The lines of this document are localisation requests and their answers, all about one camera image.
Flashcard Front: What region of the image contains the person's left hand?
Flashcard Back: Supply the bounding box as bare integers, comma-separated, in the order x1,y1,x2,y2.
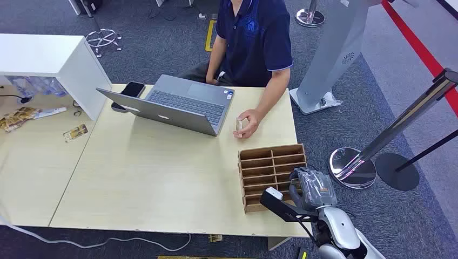
233,108,264,140

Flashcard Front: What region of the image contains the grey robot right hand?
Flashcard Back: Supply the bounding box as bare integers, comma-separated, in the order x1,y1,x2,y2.
288,167,338,212

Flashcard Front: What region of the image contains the person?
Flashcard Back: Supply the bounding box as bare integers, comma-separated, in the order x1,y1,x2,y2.
178,0,294,140

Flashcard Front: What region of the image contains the yellow printed card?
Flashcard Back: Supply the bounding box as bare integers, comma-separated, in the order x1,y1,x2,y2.
62,124,90,144

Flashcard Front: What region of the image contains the brown cardboard slot organizer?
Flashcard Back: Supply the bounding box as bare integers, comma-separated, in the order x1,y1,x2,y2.
237,144,308,214

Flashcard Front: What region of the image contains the grey open laptop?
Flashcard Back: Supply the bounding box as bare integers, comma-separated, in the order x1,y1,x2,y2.
96,74,235,138

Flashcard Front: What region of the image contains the grey kiosk stand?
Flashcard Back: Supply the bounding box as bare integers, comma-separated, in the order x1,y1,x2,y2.
288,0,370,116

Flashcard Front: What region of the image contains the chrome stanchion base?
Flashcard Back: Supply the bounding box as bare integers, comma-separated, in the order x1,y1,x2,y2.
294,0,326,29

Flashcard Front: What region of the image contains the black smartphone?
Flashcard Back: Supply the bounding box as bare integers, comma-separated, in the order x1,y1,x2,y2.
111,81,147,114

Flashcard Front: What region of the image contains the chrome chair base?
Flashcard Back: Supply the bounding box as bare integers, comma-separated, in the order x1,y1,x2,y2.
84,28,124,59

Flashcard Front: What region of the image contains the red barrier belt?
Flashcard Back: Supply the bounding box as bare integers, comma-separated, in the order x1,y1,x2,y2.
380,0,458,119

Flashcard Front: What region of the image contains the white paper strip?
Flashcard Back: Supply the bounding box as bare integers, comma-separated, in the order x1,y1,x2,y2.
33,106,68,120

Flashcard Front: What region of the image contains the white shelf box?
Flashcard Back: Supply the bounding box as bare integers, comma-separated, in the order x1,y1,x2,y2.
0,33,113,121

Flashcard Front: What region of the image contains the clear plastic bottles pack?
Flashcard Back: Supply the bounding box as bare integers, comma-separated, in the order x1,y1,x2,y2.
6,75,69,99

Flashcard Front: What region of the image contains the pile of yellow cards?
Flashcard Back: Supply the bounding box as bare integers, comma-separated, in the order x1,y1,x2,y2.
0,106,41,134

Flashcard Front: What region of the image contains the black bracket wrist camera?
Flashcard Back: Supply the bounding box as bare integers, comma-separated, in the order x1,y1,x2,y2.
259,186,320,223

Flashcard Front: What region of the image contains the black stanchion post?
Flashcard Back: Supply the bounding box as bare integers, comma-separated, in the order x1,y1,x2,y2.
375,128,458,192

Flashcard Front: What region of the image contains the chrome stanchion post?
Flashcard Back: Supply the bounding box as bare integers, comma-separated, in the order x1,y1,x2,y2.
328,67,458,190

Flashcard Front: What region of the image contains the white floor cable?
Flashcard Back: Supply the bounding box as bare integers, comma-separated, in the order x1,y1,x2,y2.
0,214,192,253

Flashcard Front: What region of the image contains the black cable with plug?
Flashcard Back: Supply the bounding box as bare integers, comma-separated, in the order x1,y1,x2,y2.
0,93,33,105

